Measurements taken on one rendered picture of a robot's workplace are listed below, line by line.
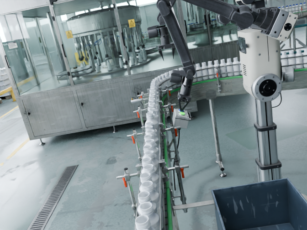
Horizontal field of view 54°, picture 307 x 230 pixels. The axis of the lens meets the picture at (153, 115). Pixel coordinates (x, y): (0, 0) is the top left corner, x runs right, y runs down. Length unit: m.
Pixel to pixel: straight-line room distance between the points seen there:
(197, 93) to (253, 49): 1.39
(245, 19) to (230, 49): 5.21
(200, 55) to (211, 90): 3.63
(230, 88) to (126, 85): 2.14
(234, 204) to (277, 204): 0.18
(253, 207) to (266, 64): 0.76
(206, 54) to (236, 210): 5.45
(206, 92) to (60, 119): 2.81
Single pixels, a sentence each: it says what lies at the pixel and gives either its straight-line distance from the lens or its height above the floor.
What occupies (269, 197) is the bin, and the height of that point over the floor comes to 0.87.
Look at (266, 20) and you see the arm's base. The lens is 1.52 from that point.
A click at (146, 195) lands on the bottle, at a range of 0.95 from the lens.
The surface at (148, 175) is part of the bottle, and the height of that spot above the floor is 1.15.
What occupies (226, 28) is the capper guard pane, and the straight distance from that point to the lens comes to 6.66.
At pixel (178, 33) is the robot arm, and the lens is 1.54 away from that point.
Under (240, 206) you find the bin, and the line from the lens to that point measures 1.36.
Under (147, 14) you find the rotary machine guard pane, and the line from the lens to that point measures 4.61.
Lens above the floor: 1.65
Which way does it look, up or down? 17 degrees down
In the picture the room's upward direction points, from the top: 11 degrees counter-clockwise
